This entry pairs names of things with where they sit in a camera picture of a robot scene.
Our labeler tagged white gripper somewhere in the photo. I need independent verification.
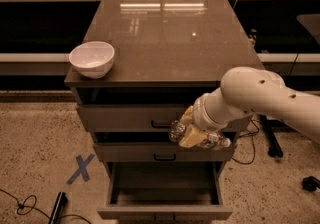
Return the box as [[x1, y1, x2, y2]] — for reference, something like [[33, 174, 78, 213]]
[[179, 92, 230, 148]]

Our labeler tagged clear plastic water bottle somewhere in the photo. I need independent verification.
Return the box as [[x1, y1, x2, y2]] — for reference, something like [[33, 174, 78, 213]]
[[169, 121, 231, 150]]

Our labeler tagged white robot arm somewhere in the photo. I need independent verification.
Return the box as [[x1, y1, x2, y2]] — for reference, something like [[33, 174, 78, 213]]
[[179, 67, 320, 148]]

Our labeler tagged grey drawer cabinet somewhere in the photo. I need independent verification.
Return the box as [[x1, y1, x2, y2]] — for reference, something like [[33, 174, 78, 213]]
[[64, 0, 272, 224]]

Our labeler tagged middle grey drawer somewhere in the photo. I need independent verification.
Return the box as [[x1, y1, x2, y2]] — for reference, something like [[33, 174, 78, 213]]
[[93, 132, 235, 162]]

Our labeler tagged grey drawer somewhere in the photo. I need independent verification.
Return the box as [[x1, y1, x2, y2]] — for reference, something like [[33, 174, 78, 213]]
[[93, 132, 235, 162], [76, 87, 258, 133], [98, 161, 232, 223]]

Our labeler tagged bottom grey drawer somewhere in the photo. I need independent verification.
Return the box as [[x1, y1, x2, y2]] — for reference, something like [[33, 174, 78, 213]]
[[98, 161, 232, 223]]

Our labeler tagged top grey drawer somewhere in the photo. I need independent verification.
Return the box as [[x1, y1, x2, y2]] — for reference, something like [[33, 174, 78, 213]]
[[76, 87, 258, 133]]

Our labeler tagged black stand leg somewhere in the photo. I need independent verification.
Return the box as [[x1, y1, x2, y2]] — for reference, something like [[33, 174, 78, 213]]
[[260, 115, 283, 158]]

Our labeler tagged blue tape cross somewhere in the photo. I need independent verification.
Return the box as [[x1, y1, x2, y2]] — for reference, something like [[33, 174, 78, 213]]
[[67, 154, 95, 185]]

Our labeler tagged white bowl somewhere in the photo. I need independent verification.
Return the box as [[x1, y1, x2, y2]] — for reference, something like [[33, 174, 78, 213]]
[[69, 41, 115, 79]]

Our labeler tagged black caster wheel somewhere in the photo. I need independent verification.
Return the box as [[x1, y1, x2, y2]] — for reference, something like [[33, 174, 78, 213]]
[[302, 176, 320, 192]]

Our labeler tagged black bar device on floor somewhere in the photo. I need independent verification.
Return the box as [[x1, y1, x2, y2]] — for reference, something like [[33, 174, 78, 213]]
[[48, 192, 68, 224]]

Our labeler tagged black floor cable right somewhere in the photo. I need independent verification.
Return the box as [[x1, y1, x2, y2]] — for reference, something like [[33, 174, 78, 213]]
[[231, 119, 261, 166]]

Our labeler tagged black floor cable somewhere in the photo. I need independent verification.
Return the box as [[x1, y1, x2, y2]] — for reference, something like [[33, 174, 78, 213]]
[[231, 119, 261, 166], [0, 187, 93, 224]]

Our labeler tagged black floor cable left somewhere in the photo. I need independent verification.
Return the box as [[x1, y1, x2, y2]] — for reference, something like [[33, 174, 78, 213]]
[[0, 187, 93, 224]]

